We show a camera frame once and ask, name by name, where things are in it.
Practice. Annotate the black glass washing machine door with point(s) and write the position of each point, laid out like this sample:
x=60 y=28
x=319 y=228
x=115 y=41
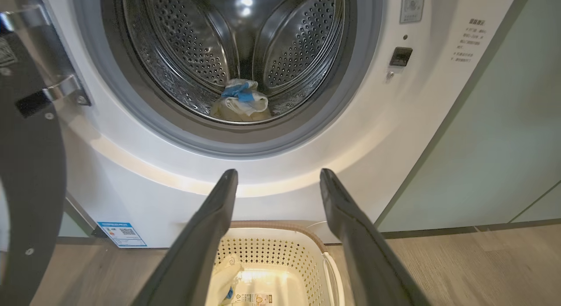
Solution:
x=30 y=165

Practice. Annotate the pale yellow baby garment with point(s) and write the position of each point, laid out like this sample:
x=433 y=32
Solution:
x=241 y=106
x=225 y=279

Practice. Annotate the cream perforated laundry basket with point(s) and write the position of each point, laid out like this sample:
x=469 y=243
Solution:
x=271 y=253

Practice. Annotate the round white filter cover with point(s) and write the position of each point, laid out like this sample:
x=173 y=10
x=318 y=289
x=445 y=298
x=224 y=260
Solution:
x=321 y=230

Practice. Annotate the grey rubber door seal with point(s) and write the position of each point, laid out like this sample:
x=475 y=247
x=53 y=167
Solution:
x=131 y=122

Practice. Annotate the dark cabinet plinth strip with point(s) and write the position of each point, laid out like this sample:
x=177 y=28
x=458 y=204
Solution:
x=460 y=230

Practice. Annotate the chrome door hinge bracket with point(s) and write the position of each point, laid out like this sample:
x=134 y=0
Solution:
x=65 y=87

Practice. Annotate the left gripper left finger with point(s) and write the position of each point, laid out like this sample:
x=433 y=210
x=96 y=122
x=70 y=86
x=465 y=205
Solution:
x=197 y=253

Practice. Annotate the blue energy label sticker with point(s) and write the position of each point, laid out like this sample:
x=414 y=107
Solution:
x=122 y=234

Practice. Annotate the perforated steel washer drum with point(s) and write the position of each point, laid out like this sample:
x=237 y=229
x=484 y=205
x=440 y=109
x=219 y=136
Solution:
x=184 y=43

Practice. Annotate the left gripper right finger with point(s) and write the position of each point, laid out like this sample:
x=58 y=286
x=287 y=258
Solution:
x=363 y=253

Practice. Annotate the white basket product sticker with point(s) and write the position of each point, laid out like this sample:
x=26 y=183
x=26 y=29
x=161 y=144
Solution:
x=254 y=299

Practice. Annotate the white front-load washing machine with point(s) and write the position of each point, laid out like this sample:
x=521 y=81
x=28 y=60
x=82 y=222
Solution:
x=280 y=179

